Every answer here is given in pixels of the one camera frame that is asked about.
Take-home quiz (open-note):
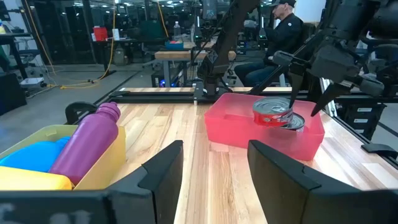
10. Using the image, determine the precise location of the black controller box stack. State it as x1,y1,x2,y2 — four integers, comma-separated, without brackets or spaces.
337,104,388,141

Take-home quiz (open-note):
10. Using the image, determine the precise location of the yellow cable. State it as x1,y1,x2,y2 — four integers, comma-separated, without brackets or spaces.
24,0,116,91

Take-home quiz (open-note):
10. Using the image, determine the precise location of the yellow translucent plastic bin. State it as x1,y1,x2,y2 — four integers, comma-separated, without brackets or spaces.
0,124,127,191

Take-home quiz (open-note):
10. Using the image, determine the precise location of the black computer with blue lights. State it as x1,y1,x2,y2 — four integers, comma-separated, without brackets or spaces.
151,70,187,88

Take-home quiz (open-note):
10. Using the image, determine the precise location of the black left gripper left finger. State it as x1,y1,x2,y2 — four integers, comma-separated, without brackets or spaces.
108,139,185,224

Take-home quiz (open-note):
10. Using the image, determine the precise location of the black metal rig frame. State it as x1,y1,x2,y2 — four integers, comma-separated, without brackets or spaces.
107,0,398,106

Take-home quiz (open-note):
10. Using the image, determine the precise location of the pink translucent plastic bin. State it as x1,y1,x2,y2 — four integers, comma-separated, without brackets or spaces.
204,92,326,162

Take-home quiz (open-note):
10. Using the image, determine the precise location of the teal box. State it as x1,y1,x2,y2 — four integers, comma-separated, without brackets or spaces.
164,40,185,50

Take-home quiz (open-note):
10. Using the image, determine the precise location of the wooden workbench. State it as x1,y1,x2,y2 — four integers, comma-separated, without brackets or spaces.
154,49,238,88

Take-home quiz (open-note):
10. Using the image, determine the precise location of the red box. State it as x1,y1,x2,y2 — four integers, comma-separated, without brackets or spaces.
92,26,109,42

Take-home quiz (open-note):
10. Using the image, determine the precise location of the red label tin can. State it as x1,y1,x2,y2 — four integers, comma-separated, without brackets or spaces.
252,97,294,128

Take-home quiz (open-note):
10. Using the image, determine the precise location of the black arched frame handle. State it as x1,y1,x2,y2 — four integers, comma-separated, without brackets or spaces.
361,142,398,160
64,101,99,125

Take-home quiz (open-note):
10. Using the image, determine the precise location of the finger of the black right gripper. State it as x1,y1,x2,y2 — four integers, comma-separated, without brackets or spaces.
310,80,354,118
288,63,307,109

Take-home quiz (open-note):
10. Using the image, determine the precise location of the green label tin can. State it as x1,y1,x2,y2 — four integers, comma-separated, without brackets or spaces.
279,112,306,133

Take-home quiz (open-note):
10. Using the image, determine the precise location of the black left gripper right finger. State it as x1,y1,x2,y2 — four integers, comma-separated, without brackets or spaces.
247,139,323,224

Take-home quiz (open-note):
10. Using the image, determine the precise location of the blue plastic squeeze bottle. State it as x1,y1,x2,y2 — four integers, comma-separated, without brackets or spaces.
0,136,72,174

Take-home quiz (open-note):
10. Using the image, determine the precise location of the person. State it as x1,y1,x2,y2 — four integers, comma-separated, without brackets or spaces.
233,0,305,88

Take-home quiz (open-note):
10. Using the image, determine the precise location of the purple plastic squeeze bottle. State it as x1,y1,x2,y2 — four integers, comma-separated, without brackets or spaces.
49,101,121,186

